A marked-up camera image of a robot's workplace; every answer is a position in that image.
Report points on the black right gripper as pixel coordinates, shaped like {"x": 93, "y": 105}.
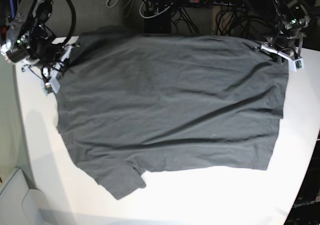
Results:
{"x": 50, "y": 57}

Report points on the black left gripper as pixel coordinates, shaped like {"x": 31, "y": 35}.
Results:
{"x": 290, "y": 42}

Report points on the dark grey t-shirt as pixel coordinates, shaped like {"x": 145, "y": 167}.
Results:
{"x": 132, "y": 103}

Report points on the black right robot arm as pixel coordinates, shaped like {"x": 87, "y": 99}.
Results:
{"x": 29, "y": 40}

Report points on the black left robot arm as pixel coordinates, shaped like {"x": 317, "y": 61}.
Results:
{"x": 290, "y": 19}

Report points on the grey tray corner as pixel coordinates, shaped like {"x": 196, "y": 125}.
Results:
{"x": 21, "y": 205}

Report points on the blue tool handle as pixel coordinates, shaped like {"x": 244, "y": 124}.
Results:
{"x": 12, "y": 5}

